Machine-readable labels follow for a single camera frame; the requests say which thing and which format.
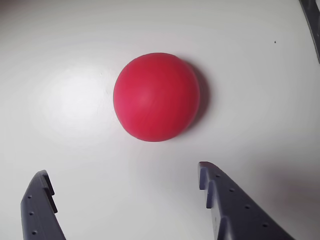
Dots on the red ball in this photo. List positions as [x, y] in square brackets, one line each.
[156, 97]

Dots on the blue-grey gripper finger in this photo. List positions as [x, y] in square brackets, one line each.
[37, 215]
[235, 215]

